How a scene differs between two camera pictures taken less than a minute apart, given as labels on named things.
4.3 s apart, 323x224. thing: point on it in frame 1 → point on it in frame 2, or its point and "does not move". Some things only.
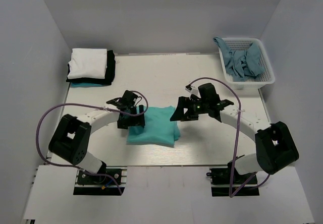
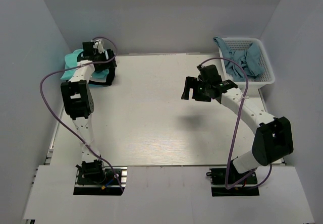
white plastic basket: x=241 y=44 does not move
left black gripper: x=136 y=121 → x=96 y=53
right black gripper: x=184 y=102 → x=192 y=82
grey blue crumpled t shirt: x=241 y=64 does not move
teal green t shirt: x=158 y=128 → x=70 y=63
